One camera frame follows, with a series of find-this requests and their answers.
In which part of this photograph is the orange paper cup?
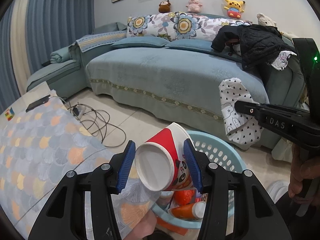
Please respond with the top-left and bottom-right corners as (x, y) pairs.
(168, 201), (206, 219)

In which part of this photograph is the heart print white bag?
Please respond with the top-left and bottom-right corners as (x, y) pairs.
(219, 77), (264, 150)

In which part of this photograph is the orange plastic bag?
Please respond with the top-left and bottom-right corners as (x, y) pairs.
(173, 190), (195, 206)

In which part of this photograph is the red white paper cup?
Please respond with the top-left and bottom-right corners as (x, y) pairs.
(135, 122), (194, 192)

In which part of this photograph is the orange snack wrapper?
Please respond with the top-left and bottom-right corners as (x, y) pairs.
(157, 217), (188, 236)

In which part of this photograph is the person's right hand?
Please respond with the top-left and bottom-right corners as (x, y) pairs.
(288, 144), (319, 203)

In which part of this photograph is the black jacket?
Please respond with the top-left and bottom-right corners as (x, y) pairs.
(211, 24), (296, 69)

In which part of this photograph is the white bear plush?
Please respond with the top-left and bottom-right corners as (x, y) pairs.
(257, 13), (277, 27)

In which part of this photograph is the patterned tablecloth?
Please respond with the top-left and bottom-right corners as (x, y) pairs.
(1, 96), (129, 239)

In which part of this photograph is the light blue laundry basket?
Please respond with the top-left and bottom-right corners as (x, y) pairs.
(152, 131), (246, 229)

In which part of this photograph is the pikachu plush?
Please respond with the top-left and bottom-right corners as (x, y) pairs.
(224, 0), (246, 20)

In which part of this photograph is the white power strip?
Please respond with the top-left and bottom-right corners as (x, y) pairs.
(72, 104), (86, 119)

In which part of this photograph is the rubik's cube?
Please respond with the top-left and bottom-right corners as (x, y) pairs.
(4, 107), (15, 121)

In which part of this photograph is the black smartphone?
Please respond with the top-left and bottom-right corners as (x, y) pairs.
(25, 95), (52, 113)

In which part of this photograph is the pink pig plush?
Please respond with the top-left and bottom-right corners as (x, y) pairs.
(186, 0), (203, 13)

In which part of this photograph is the floral cushion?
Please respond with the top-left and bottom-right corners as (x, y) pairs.
(127, 11), (252, 41)

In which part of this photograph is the teal sofa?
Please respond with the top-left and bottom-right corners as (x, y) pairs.
(26, 12), (311, 151)

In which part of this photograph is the blue curtain left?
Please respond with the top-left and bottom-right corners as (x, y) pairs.
(1, 4), (26, 112)

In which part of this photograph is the blue curtain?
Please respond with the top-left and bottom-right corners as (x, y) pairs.
(25, 0), (94, 73)
(1, 4), (26, 112)

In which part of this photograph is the brown monkey plush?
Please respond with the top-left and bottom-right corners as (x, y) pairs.
(158, 0), (171, 14)

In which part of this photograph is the folded teal blanket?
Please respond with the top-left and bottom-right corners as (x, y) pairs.
(50, 47), (72, 64)

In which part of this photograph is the cream curtain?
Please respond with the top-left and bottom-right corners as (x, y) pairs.
(11, 0), (34, 78)

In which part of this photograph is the blue curtain right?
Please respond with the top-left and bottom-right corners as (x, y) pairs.
(25, 0), (94, 73)

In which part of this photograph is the black cable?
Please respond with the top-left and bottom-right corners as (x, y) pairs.
(61, 97), (128, 148)

